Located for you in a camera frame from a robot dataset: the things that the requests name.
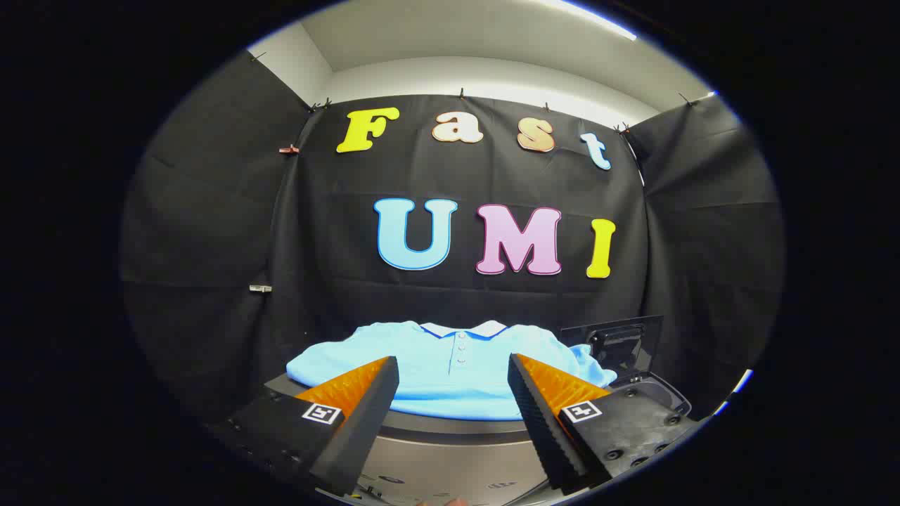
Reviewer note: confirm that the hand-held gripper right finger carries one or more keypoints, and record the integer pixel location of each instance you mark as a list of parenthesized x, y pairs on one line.
[(541, 422)]

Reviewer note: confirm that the red clip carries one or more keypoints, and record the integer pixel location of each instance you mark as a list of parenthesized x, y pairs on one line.
[(288, 149)]

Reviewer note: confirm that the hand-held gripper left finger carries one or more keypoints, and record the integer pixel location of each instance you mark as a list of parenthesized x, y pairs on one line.
[(365, 422)]

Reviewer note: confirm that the light blue polo shirt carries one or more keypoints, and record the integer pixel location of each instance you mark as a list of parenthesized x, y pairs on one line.
[(450, 379)]

